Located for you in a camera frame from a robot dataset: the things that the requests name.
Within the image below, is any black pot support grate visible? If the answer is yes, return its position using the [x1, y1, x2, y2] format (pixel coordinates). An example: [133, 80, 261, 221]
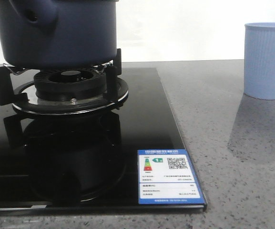
[0, 49, 129, 116]

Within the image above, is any light blue ribbed cup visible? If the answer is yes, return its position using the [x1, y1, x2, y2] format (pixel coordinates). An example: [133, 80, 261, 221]
[244, 22, 275, 100]

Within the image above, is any dark blue cooking pot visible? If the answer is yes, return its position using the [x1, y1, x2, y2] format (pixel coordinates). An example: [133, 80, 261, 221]
[0, 0, 117, 69]

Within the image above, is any black glass gas stove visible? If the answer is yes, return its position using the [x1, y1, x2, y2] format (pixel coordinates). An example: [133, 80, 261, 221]
[0, 68, 207, 215]

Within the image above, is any blue energy label sticker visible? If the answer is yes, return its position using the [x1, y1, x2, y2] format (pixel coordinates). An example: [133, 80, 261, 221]
[137, 149, 206, 206]

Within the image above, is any black round gas burner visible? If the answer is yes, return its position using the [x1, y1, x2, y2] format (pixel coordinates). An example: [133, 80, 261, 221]
[34, 68, 106, 101]

